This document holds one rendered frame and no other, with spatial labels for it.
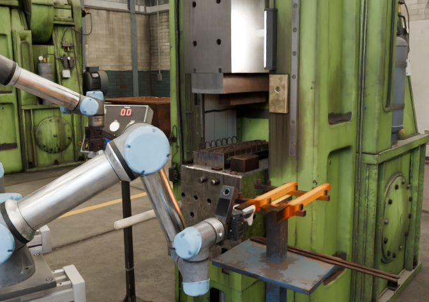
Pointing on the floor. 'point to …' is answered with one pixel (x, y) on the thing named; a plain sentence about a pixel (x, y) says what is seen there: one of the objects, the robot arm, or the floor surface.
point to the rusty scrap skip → (163, 118)
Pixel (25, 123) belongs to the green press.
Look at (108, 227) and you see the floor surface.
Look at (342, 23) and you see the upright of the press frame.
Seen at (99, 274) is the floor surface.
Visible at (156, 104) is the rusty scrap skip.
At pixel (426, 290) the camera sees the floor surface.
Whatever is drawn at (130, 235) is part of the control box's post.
